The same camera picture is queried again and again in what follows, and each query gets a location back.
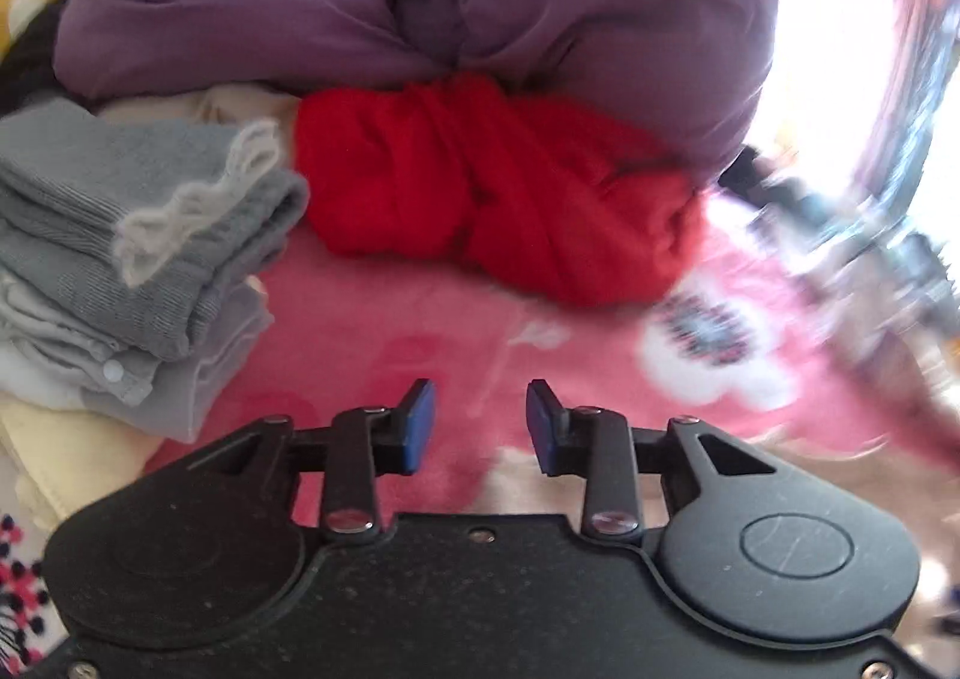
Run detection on red crumpled garment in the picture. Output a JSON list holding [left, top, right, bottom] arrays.
[[294, 73, 710, 309]]

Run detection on black garment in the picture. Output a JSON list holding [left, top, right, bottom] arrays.
[[716, 145, 796, 215]]

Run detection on cream folded garment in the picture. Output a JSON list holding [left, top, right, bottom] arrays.
[[0, 390, 163, 531]]

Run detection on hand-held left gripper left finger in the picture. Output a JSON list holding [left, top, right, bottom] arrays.
[[191, 379, 437, 542]]

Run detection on light grey folded shirt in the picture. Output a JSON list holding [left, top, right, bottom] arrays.
[[0, 272, 275, 444]]

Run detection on black cloth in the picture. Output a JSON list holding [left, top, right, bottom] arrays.
[[0, 0, 92, 119]]

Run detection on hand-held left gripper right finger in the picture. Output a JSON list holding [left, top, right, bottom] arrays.
[[526, 379, 781, 542]]

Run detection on grey ribbed folded garment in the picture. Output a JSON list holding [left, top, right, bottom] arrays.
[[0, 103, 311, 362]]

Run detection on pink floral blanket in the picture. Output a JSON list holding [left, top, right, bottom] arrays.
[[0, 195, 960, 672]]

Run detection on patterned curtain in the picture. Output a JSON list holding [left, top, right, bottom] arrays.
[[855, 0, 960, 215]]

